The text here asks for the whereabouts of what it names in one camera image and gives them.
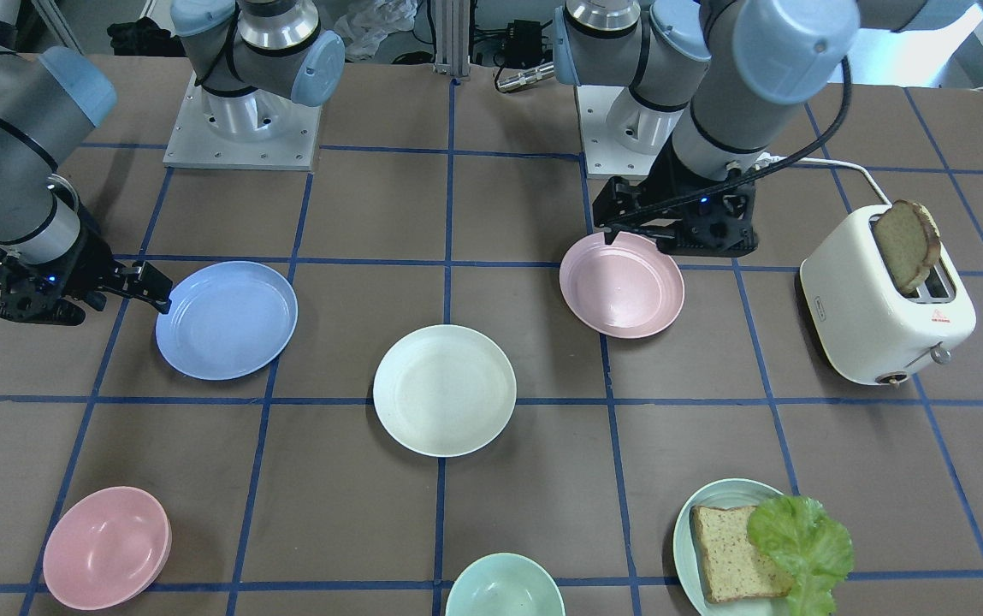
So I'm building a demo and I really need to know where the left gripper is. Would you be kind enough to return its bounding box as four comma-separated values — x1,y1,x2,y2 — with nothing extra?
592,143,760,258

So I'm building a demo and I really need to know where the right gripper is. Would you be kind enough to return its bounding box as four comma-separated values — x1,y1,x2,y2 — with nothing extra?
0,198,174,326

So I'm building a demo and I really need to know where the pink plate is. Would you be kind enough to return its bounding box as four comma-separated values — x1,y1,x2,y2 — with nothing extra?
559,233,685,339

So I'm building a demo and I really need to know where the blue plate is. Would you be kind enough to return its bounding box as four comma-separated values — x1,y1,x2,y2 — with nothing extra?
155,261,299,381

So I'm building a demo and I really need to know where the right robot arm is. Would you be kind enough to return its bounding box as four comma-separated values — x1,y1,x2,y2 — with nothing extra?
0,1,344,326

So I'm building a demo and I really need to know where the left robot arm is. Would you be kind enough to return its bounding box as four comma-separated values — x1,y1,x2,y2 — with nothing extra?
553,1,969,258

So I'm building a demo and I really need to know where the cream plate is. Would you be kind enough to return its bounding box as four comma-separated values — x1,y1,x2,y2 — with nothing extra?
371,324,516,459

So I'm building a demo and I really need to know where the pink bowl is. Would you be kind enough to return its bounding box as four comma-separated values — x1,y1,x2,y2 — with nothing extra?
43,486,173,611

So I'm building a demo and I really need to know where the white toaster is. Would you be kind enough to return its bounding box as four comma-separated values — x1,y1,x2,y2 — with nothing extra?
797,205,977,385

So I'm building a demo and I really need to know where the green plate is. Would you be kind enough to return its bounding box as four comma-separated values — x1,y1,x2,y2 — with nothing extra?
672,478,792,615

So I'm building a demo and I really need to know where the bread slice in toaster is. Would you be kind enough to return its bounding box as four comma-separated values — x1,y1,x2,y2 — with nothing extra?
871,199,942,296

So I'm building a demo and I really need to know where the bread slice on plate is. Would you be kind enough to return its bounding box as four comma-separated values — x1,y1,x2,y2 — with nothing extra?
690,506,795,604

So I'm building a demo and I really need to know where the green bowl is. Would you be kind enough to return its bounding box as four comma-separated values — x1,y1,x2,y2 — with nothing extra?
444,553,566,615

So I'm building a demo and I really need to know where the lettuce leaf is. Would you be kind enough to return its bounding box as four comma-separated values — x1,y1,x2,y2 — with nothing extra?
748,495,855,615

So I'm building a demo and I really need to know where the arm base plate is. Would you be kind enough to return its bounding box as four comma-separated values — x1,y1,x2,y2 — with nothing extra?
576,86,683,181
163,75,322,172

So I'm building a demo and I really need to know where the aluminium frame post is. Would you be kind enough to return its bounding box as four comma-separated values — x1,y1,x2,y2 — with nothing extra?
426,1,472,82

